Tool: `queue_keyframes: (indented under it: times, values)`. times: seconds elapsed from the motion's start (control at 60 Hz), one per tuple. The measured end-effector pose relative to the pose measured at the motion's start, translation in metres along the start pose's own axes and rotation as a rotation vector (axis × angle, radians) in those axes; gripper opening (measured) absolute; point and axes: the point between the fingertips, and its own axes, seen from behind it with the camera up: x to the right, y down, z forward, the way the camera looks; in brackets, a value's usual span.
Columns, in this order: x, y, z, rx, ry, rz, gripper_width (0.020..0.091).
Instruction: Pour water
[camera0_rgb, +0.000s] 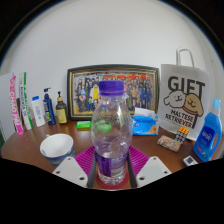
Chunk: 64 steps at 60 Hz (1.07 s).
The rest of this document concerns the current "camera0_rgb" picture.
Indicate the clear purple-capped water bottle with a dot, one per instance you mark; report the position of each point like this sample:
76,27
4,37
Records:
111,140

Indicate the small green box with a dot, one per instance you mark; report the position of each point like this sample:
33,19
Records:
83,124

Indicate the flat round red coaster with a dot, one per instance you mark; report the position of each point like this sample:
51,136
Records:
126,180

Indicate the blue tissue pack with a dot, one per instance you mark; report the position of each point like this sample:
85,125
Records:
145,125

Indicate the tall pink white box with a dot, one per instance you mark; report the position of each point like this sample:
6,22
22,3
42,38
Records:
16,106

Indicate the blue patterned white mug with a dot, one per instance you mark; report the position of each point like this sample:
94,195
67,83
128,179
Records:
56,146

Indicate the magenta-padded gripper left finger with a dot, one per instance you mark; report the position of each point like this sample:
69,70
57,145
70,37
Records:
71,170

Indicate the colourful puzzle cube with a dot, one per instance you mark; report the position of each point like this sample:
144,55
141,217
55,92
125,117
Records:
182,135

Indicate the white paper gift bag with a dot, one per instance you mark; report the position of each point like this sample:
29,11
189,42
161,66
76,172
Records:
185,96

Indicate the tall white green box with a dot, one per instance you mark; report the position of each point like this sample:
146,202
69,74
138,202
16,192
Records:
25,103

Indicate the small patterned pouch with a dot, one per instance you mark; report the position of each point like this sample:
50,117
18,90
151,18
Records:
168,143

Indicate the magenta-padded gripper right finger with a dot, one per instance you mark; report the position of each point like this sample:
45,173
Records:
153,170

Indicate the framed group picture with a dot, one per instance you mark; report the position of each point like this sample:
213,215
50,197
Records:
140,90

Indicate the blue detergent bottle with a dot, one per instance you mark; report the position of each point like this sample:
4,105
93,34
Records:
206,136

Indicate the white blue-capped lotion bottle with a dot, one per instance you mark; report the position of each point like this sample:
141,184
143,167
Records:
38,114

